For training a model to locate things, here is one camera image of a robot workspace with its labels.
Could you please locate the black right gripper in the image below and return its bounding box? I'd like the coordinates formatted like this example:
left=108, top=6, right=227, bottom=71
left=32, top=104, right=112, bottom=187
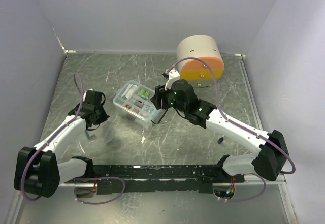
left=151, top=80, right=187, bottom=114

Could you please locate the green sachet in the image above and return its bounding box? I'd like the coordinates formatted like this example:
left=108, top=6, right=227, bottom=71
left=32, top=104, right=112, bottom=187
left=138, top=89, right=150, bottom=98

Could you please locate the clear plastic box lid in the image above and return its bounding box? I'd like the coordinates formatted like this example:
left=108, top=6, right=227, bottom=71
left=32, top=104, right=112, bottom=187
left=76, top=122, right=114, bottom=155

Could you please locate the clear plastic storage box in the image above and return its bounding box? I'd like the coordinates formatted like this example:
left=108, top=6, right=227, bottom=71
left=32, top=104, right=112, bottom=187
left=113, top=80, right=166, bottom=130

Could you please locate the clear compartment tray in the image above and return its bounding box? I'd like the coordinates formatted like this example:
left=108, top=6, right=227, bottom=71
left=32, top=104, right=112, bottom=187
left=114, top=80, right=159, bottom=122

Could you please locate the clear packet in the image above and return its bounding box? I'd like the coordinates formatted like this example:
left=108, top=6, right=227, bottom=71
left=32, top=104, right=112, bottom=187
left=121, top=84, right=138, bottom=99

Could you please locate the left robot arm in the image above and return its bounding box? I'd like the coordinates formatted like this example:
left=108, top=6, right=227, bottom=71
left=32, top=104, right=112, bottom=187
left=13, top=90, right=109, bottom=199

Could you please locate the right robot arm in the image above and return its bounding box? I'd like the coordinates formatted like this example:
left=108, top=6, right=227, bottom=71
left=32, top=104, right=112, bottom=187
left=150, top=80, right=289, bottom=182

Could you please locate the round drawer cabinet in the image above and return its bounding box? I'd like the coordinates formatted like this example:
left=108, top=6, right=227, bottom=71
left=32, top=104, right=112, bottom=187
left=175, top=35, right=224, bottom=88

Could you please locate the small dark blue cap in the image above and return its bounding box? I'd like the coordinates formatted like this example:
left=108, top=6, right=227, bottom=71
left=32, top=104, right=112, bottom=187
left=217, top=137, right=224, bottom=144

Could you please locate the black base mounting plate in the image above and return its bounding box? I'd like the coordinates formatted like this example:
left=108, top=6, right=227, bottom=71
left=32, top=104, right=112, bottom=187
left=63, top=165, right=246, bottom=195

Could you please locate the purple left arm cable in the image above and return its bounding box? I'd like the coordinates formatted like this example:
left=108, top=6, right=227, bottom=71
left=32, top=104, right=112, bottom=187
left=20, top=73, right=88, bottom=201

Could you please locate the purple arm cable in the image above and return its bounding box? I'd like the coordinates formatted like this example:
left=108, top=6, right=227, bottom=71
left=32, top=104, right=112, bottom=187
left=166, top=57, right=297, bottom=175
left=20, top=73, right=88, bottom=201

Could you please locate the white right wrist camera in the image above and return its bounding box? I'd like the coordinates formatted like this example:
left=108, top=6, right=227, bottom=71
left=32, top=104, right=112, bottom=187
left=163, top=69, right=180, bottom=90

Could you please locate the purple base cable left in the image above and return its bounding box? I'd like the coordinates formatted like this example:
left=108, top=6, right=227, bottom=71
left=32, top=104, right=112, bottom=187
left=74, top=176, right=126, bottom=205

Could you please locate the aluminium frame rail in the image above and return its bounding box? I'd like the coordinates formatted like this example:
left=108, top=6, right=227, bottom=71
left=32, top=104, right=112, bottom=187
left=236, top=53, right=270, bottom=153

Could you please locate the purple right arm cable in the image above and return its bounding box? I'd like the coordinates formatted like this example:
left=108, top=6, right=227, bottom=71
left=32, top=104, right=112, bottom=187
left=166, top=57, right=297, bottom=175

